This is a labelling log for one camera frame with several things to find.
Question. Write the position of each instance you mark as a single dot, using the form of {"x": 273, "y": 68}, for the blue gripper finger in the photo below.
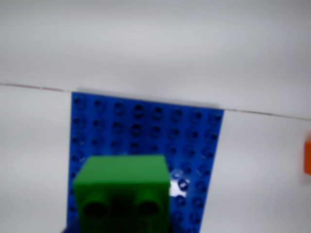
{"x": 70, "y": 229}
{"x": 173, "y": 230}

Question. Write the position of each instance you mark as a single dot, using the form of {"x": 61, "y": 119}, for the green 2x4 block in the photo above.
{"x": 121, "y": 191}

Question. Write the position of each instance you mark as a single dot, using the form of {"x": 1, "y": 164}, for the orange 2x4 block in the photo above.
{"x": 307, "y": 157}

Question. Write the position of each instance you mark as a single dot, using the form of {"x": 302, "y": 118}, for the blue 8x8 studded plate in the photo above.
{"x": 189, "y": 145}

